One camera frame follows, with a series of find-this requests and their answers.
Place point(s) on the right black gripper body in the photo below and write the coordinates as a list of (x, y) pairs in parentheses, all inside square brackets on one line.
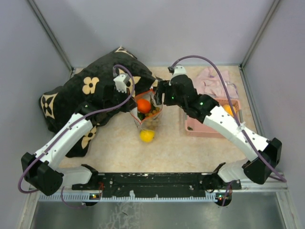
[(169, 98)]

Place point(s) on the clear zip top bag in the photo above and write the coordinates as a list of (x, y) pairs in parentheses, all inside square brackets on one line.
[(139, 117)]

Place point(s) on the aluminium frame post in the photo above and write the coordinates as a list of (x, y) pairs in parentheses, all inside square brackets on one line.
[(270, 14), (50, 34)]

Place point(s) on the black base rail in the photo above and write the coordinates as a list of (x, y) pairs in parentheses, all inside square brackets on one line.
[(158, 187)]

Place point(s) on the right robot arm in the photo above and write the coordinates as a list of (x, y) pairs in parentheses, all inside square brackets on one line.
[(261, 154)]

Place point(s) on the yellow orange fruit right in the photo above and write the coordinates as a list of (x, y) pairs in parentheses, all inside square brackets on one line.
[(230, 110)]

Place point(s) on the aluminium frame post right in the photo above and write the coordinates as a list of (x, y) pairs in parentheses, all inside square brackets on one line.
[(270, 14)]

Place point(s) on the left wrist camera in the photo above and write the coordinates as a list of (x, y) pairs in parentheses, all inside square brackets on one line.
[(121, 82)]

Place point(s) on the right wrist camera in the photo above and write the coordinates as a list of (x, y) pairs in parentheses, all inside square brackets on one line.
[(177, 70)]

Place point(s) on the pink plastic basket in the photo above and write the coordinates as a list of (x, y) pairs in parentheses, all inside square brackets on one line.
[(194, 128)]

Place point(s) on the black floral pillow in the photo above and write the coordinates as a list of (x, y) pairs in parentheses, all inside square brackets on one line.
[(87, 87)]

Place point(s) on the aluminium frame post left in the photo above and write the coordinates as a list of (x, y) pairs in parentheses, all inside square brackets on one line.
[(50, 34)]

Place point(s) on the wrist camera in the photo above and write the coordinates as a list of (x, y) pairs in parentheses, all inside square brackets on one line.
[(177, 70), (121, 82)]

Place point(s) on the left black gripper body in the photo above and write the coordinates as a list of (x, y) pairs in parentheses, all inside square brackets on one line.
[(118, 98)]

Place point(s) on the pink crumpled cloth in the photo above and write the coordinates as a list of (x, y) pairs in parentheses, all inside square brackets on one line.
[(208, 82)]

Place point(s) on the brown longan bunch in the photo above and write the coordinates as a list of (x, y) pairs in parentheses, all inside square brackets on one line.
[(151, 120)]

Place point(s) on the yellow lemon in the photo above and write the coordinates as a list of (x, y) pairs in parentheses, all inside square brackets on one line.
[(147, 135)]

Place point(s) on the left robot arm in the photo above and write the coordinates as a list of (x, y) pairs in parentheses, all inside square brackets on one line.
[(73, 116)]

